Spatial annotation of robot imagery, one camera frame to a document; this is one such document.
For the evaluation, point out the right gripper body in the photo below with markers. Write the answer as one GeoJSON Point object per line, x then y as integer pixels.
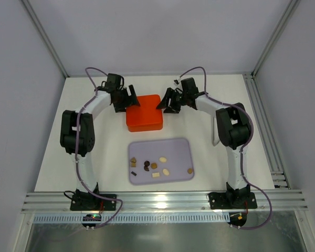
{"type": "Point", "coordinates": [170, 99]}

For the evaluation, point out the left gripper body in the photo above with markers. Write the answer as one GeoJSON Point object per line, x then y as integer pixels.
{"type": "Point", "coordinates": [126, 98]}

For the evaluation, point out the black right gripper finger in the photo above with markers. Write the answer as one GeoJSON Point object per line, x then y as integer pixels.
{"type": "Point", "coordinates": [166, 99]}
{"type": "Point", "coordinates": [172, 109]}

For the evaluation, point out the orange tin lid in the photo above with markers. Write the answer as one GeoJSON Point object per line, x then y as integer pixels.
{"type": "Point", "coordinates": [147, 112]}

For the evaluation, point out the metal serving tongs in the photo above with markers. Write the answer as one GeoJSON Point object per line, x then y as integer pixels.
{"type": "Point", "coordinates": [215, 137]}

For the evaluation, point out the orange chocolate tin box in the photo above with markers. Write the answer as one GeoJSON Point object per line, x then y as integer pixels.
{"type": "Point", "coordinates": [145, 127]}

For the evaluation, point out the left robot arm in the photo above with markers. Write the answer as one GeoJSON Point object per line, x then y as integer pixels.
{"type": "Point", "coordinates": [77, 134]}

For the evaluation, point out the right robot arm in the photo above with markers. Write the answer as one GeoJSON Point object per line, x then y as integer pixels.
{"type": "Point", "coordinates": [234, 129]}

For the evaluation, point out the white swirl chocolate upper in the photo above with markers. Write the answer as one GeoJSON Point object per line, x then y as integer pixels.
{"type": "Point", "coordinates": [162, 159]}

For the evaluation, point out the white swirl chocolate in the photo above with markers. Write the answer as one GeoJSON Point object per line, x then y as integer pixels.
{"type": "Point", "coordinates": [162, 159]}
{"type": "Point", "coordinates": [166, 172]}

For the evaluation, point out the tan ridged square chocolate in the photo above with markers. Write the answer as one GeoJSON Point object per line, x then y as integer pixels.
{"type": "Point", "coordinates": [154, 165]}

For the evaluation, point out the tan heart chocolate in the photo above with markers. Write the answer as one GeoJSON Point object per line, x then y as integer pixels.
{"type": "Point", "coordinates": [133, 160]}

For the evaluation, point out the white swirl chocolate lower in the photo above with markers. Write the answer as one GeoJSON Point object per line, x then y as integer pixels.
{"type": "Point", "coordinates": [166, 172]}

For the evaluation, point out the white rectangular chocolate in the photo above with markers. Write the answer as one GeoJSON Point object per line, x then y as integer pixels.
{"type": "Point", "coordinates": [154, 175]}

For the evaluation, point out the lavender plastic tray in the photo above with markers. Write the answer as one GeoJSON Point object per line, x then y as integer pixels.
{"type": "Point", "coordinates": [177, 151]}

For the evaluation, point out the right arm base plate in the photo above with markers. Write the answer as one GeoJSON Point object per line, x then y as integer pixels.
{"type": "Point", "coordinates": [220, 201]}

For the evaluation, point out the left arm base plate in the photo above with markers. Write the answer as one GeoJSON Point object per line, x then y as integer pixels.
{"type": "Point", "coordinates": [87, 202]}

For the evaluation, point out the slotted cable duct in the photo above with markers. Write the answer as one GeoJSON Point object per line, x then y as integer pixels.
{"type": "Point", "coordinates": [133, 218]}

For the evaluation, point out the aluminium frame rail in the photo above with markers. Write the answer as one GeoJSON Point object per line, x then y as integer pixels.
{"type": "Point", "coordinates": [181, 201]}

